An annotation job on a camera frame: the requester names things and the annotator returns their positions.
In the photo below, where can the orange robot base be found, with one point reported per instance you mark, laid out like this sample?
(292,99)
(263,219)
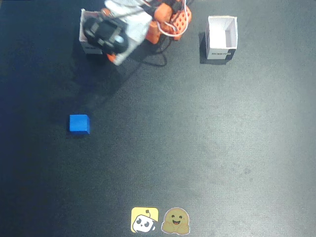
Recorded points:
(182,22)

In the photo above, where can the blue cube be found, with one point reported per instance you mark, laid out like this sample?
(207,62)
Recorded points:
(78,123)

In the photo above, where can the orange and white robot arm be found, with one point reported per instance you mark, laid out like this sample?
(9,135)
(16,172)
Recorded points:
(163,12)

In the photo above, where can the yellow robot sticker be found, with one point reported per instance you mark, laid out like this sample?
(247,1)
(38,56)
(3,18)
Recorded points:
(144,219)

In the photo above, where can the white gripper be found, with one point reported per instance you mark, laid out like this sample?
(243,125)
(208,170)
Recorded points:
(95,33)

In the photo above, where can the white paper box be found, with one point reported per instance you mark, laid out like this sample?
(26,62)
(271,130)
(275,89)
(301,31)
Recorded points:
(91,50)
(219,53)

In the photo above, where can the hugging face emoji sticker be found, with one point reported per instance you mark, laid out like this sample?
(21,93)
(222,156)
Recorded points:
(175,221)

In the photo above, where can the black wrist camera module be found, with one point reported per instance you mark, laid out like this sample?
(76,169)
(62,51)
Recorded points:
(103,34)

